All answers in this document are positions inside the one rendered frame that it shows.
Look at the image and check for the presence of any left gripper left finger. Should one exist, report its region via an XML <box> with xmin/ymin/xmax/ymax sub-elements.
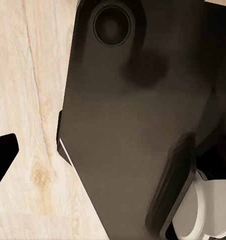
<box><xmin>0</xmin><ymin>133</ymin><xmax>19</xmax><ymax>182</ymax></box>

